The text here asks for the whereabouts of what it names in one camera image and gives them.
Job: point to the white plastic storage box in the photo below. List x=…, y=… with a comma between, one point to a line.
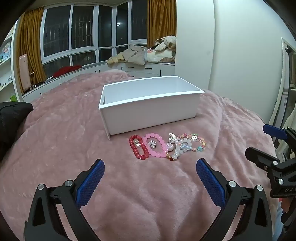
x=150, y=111

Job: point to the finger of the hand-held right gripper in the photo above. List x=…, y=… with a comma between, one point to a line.
x=274, y=131
x=261, y=157

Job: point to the beige clothes pile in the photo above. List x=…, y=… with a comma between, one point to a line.
x=133, y=55

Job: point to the red cloth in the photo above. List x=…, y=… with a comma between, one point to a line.
x=66, y=70

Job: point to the white framed mirror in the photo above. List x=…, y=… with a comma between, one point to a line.
x=285, y=92

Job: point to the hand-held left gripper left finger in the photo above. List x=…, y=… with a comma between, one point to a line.
x=89, y=185

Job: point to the silver heart charm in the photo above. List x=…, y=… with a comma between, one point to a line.
x=138, y=143

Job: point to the black jacket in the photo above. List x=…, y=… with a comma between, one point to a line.
x=13, y=122

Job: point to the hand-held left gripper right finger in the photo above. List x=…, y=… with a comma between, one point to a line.
x=209, y=183

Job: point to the silver starburst brooch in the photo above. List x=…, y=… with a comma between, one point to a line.
x=152, y=144

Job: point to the large bay window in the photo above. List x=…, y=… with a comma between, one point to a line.
x=81, y=30

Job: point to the pink suitcase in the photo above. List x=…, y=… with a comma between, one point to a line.
x=25, y=71

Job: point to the white wall shelf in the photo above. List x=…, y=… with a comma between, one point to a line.
x=5, y=67

